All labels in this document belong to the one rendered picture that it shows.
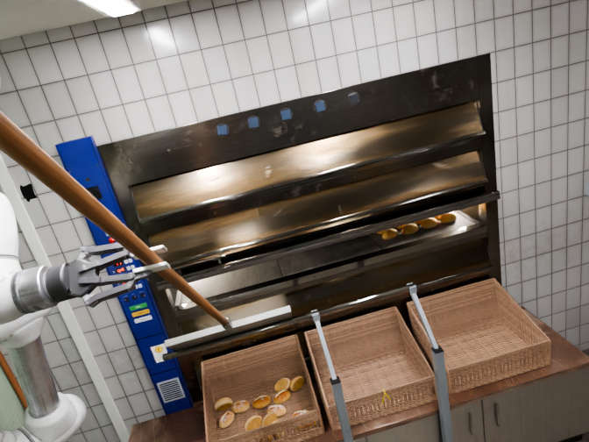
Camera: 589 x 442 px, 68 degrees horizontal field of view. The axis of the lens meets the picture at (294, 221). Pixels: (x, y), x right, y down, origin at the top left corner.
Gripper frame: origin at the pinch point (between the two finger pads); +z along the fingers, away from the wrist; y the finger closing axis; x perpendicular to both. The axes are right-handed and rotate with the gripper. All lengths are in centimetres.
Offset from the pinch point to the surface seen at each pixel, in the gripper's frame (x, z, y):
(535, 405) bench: -153, 139, 72
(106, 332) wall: -145, -66, -20
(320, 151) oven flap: -102, 63, -71
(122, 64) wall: -63, -16, -114
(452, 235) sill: -143, 129, -22
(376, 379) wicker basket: -163, 66, 39
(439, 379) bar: -122, 87, 45
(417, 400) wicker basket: -143, 79, 53
